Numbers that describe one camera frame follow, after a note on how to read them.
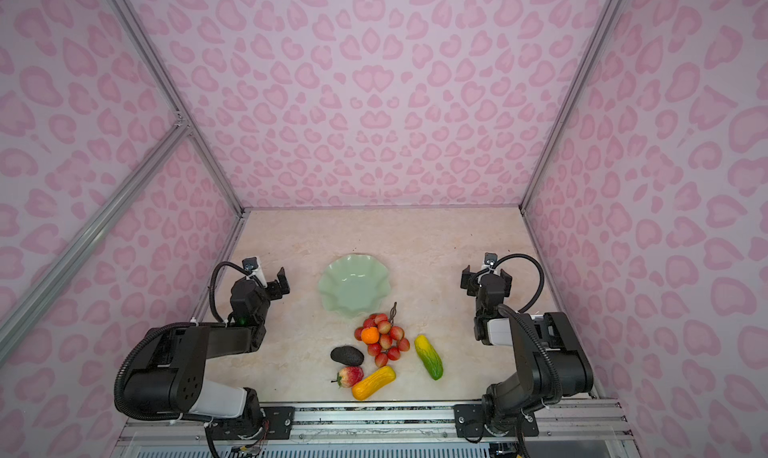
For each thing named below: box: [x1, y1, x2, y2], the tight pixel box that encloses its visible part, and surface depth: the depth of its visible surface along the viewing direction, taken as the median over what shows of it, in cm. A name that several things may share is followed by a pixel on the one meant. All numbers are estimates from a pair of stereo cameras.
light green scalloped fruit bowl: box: [318, 254, 391, 316], surface depth 99 cm
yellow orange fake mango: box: [352, 366, 397, 401], surface depth 78 cm
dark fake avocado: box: [330, 346, 364, 366], surface depth 82 cm
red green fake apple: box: [331, 366, 365, 388], surface depth 79 cm
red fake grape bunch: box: [354, 302, 410, 368], surface depth 83 cm
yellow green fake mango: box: [414, 334, 443, 381], surface depth 82 cm
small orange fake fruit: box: [362, 326, 379, 345], surface depth 82 cm
